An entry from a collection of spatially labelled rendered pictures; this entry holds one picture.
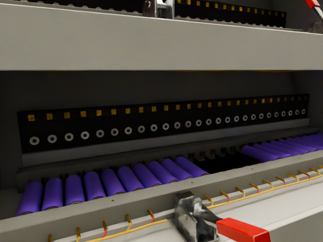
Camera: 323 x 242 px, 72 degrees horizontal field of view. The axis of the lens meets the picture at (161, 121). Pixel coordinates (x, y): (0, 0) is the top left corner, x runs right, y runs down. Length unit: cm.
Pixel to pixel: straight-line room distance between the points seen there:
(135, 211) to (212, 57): 17
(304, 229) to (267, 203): 4
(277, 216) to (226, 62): 16
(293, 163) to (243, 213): 11
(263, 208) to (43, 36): 25
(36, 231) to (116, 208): 6
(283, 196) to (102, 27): 25
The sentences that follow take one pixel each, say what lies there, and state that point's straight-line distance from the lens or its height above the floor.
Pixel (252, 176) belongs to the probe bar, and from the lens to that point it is 28.
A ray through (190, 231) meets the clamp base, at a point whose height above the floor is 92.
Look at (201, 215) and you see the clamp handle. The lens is 19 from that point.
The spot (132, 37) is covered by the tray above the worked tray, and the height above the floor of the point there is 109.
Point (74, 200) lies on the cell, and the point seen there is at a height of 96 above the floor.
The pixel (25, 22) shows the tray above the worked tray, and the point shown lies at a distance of 20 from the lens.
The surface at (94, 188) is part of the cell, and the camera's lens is 25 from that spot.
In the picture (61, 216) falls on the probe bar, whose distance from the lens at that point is 21.
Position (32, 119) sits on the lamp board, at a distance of 32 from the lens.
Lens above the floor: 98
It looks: 9 degrees up
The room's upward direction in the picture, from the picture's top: 9 degrees counter-clockwise
